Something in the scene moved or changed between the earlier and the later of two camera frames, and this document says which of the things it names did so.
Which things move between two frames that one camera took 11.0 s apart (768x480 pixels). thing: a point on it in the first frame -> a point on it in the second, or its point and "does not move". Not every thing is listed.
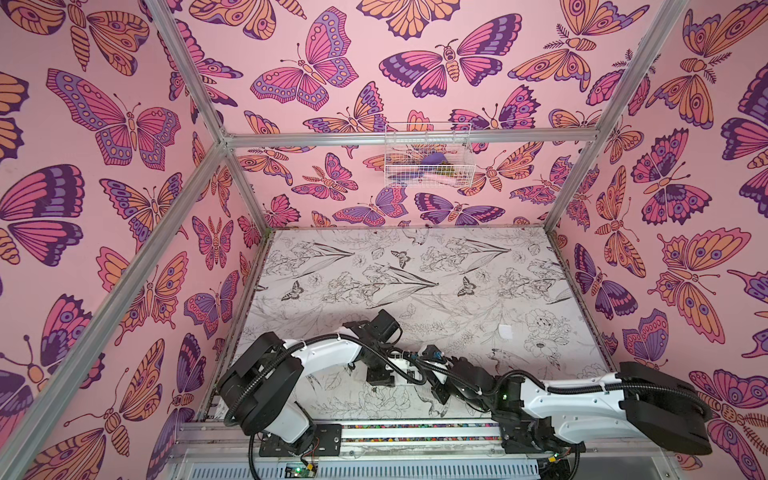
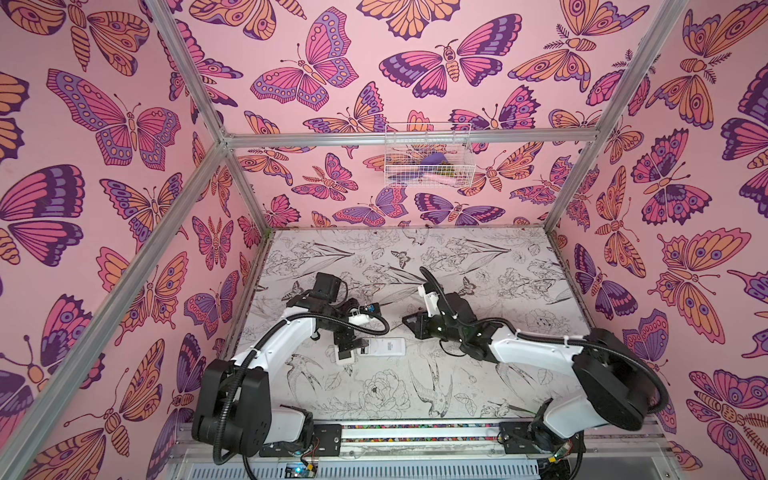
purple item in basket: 433,158 does not move
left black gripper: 379,379 -> 342,340
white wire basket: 429,155 does not move
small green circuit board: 297,470 does not move
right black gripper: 437,387 -> 426,323
